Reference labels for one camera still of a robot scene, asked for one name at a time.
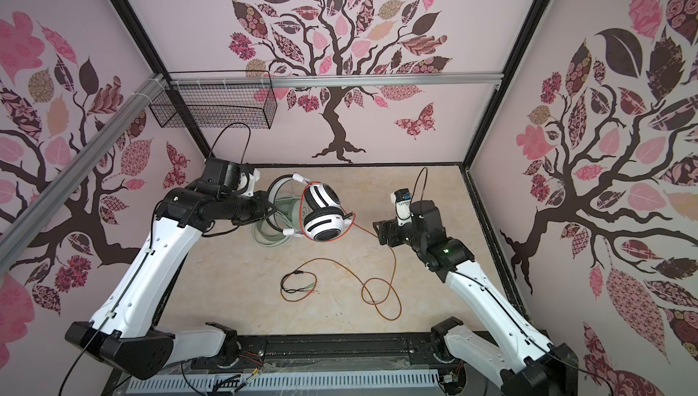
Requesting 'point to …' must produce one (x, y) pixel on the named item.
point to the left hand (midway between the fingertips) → (274, 213)
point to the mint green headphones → (276, 230)
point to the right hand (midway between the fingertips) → (385, 218)
